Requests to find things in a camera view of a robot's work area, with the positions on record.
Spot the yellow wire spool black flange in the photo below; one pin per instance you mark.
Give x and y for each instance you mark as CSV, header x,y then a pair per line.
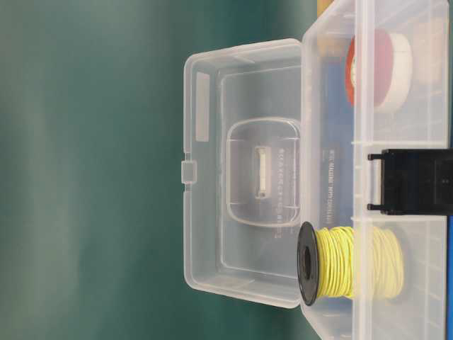
x,y
325,263

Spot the clear plastic tool box lid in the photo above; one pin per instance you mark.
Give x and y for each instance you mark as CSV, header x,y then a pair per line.
x,y
241,171

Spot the clear plastic tool box base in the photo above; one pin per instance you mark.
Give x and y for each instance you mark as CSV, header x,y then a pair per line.
x,y
376,170

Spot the black tool box latch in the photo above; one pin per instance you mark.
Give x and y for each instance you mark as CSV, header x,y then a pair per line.
x,y
414,182

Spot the white tape roll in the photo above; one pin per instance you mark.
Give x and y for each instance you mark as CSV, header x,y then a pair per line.
x,y
393,70

